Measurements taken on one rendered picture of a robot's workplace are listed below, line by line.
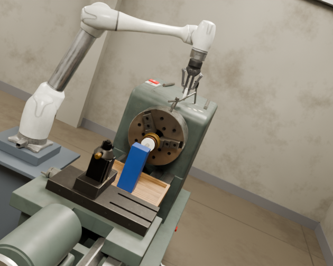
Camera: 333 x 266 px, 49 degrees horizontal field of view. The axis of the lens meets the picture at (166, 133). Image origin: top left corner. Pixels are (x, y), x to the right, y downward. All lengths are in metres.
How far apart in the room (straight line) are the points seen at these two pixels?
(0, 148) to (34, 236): 1.24
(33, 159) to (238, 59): 2.87
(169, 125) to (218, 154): 2.60
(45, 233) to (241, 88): 3.62
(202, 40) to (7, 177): 1.26
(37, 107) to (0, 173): 0.41
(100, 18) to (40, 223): 1.23
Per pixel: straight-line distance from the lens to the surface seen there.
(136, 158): 1.69
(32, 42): 5.02
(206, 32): 2.02
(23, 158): 2.05
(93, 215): 1.45
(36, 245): 0.90
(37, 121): 2.02
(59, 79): 2.17
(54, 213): 1.00
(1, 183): 2.18
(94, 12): 1.95
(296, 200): 4.73
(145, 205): 1.54
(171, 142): 1.93
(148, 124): 1.91
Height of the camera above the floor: 1.71
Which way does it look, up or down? 17 degrees down
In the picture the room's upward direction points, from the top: 22 degrees clockwise
